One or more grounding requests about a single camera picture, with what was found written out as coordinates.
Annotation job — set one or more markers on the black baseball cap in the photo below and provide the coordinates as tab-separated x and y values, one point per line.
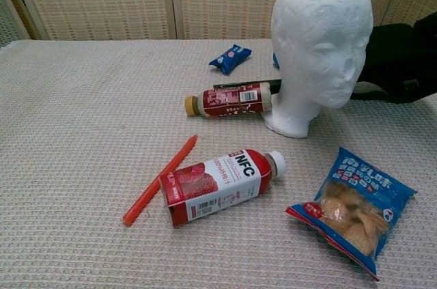
389	63

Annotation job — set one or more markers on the white woven tablecloth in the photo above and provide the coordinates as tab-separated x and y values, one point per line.
85	114

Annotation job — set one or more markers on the white round object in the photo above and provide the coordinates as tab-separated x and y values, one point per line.
314	46

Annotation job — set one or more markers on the flat black comb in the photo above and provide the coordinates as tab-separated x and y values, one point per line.
239	84

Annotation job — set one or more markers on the blue cookie snack pack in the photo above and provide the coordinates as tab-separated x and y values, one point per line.
230	58

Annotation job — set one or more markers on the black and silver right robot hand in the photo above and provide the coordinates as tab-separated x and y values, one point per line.
426	22

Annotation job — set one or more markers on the milk tea bottle red label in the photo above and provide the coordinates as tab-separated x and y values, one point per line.
232	101

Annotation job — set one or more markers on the red plastic knife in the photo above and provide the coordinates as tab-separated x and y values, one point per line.
153	186

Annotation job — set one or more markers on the red NFC juice bottle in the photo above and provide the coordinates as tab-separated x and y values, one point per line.
218	186

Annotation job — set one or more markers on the blue chips snack bag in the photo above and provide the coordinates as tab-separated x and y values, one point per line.
355	207

